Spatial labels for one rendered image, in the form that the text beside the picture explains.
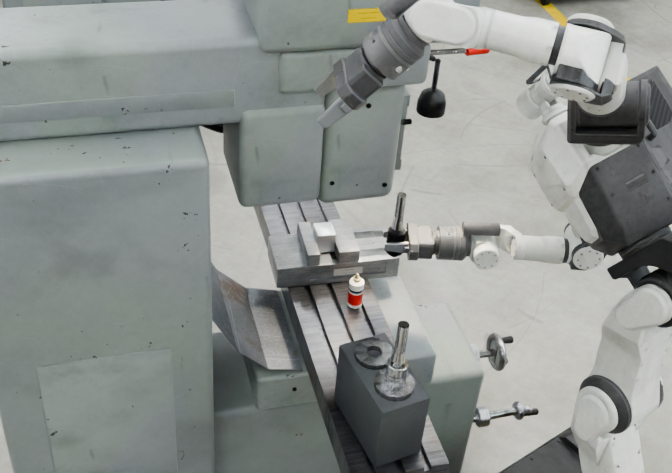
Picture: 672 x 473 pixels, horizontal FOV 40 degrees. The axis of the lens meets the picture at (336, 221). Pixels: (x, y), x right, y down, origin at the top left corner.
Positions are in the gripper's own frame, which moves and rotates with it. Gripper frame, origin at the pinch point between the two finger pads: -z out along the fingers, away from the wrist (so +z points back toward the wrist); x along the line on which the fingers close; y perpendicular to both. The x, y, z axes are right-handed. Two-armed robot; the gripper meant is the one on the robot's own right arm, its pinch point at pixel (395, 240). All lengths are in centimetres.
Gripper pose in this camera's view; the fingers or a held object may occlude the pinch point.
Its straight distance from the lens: 237.5
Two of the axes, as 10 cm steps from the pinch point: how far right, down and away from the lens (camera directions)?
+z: 10.0, 0.5, 0.4
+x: 0.0, 6.1, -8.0
